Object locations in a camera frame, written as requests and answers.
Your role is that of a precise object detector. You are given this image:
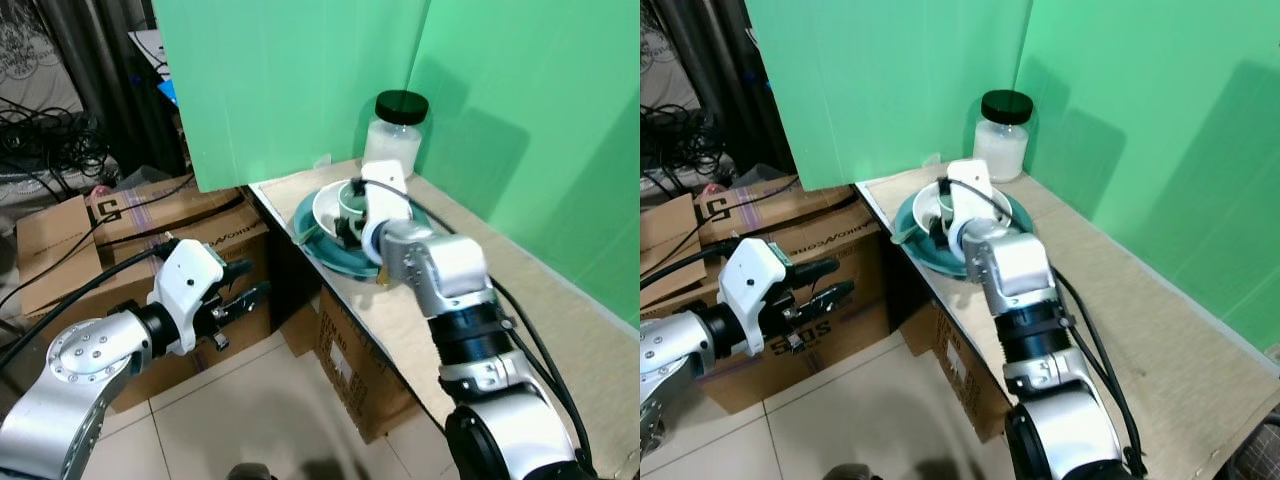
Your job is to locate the white bowl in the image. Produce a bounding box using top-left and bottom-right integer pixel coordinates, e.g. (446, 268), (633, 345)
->
(911, 182), (958, 242)
(312, 179), (375, 242)

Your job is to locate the teal round plate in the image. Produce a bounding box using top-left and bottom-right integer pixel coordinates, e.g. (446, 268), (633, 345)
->
(892, 184), (1037, 278)
(293, 180), (433, 280)

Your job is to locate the large printed cardboard box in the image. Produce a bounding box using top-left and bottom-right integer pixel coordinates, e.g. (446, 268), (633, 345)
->
(14, 174), (278, 413)
(640, 177), (893, 417)

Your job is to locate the clear jar with black lid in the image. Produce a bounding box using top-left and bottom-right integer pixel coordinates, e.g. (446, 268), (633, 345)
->
(361, 89), (430, 182)
(972, 89), (1035, 184)

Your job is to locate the narrow green backdrop board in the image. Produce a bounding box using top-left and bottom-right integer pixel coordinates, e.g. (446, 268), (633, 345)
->
(744, 0), (1033, 192)
(151, 0), (433, 194)

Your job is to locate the small brown cardboard box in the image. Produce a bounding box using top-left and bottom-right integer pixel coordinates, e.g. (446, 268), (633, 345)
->
(279, 284), (422, 444)
(903, 298), (1013, 442)

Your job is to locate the wide green backdrop board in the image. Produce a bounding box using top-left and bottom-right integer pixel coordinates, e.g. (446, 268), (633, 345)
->
(1014, 0), (1280, 353)
(404, 0), (641, 327)

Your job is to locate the dark curtain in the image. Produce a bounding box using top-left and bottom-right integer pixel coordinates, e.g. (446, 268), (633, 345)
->
(30, 0), (193, 179)
(640, 0), (803, 188)

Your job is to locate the white and blue paper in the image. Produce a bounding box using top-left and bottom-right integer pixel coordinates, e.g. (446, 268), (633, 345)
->
(128, 28), (183, 107)

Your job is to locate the grey patterned fabric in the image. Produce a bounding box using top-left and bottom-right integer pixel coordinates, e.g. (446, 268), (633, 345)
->
(0, 0), (83, 113)
(640, 58), (703, 117)

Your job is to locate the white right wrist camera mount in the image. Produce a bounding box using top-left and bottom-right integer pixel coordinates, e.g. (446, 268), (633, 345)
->
(943, 157), (998, 255)
(358, 158), (413, 257)

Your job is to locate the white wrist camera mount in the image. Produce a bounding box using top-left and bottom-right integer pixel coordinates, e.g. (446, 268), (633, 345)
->
(358, 158), (413, 257)
(943, 157), (998, 255)
(150, 238), (226, 353)
(720, 238), (794, 353)

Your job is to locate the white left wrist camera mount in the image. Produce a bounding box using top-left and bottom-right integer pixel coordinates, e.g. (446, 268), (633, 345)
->
(720, 238), (794, 353)
(150, 238), (226, 353)

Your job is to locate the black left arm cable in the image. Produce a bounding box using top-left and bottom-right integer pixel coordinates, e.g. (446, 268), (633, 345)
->
(640, 240), (746, 293)
(0, 240), (171, 373)

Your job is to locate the black cable tangle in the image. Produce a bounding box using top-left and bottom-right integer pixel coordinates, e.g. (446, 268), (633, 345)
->
(640, 100), (733, 187)
(0, 98), (117, 187)

